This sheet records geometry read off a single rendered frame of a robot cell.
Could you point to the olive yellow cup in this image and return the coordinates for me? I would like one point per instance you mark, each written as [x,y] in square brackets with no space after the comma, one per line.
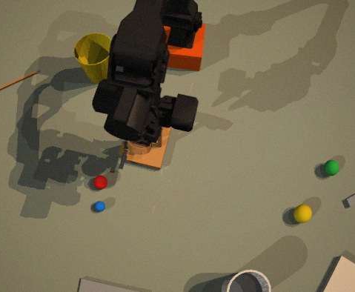
[92,52]

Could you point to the grey open cylinder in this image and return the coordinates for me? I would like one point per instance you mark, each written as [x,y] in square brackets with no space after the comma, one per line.
[246,281]

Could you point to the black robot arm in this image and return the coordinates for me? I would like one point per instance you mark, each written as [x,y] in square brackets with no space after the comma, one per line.
[140,48]

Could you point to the orange thin rod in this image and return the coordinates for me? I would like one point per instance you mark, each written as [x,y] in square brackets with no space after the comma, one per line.
[18,80]

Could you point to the green ball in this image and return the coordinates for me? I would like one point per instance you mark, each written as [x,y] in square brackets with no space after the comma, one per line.
[331,167]

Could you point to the dark red ball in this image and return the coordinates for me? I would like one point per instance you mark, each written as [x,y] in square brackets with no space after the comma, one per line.
[100,182]

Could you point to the yellow ball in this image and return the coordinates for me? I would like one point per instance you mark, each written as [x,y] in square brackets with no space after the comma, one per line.
[302,213]

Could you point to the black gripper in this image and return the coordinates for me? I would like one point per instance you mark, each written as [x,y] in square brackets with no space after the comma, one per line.
[178,113]

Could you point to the blue ball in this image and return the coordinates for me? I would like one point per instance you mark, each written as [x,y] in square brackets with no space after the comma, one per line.
[99,206]

